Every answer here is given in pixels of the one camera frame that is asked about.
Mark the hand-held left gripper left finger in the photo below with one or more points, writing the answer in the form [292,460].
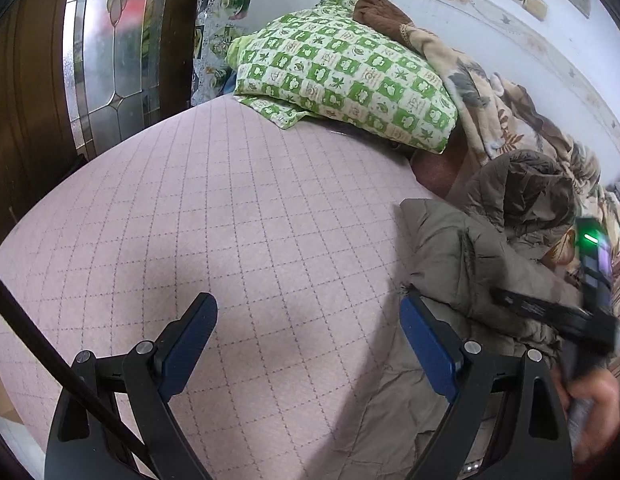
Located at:
[190,342]

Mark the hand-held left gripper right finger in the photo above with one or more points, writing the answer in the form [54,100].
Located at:
[430,345]

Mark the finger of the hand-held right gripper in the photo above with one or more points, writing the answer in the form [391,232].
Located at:
[535,307]

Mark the grey-olive puffer jacket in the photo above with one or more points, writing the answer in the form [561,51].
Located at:
[450,250]

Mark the person's right hand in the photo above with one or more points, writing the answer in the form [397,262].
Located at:
[595,410]

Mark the pink quilted bed mattress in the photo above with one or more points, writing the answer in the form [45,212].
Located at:
[240,210]

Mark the maroon cloth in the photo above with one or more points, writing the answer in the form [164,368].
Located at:
[440,165]

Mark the beige floral blanket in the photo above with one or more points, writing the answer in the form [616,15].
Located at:
[500,110]

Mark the green checked pillow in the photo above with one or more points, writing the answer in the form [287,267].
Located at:
[340,75]

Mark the stained glass wooden door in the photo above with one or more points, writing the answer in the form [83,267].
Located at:
[115,60]

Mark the green printed curtain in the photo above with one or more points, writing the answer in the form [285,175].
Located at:
[220,20]

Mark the brown cloth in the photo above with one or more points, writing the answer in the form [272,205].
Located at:
[380,15]

